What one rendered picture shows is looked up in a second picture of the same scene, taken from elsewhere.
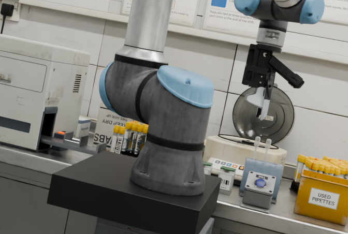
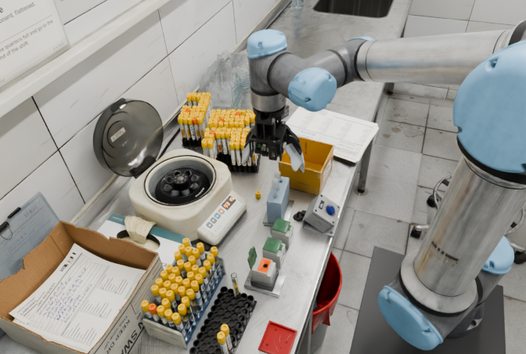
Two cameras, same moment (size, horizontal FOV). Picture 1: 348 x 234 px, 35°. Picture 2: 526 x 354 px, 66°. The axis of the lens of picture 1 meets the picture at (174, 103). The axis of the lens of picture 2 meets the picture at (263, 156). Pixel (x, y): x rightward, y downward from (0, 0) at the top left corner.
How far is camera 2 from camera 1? 1.57 m
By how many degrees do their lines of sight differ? 79
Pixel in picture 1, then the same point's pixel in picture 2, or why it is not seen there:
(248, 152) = (221, 190)
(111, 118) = (110, 342)
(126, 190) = (498, 344)
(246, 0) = (328, 95)
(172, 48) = not seen: outside the picture
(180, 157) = not seen: hidden behind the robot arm
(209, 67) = (19, 146)
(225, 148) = (205, 210)
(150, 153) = (477, 309)
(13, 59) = not seen: outside the picture
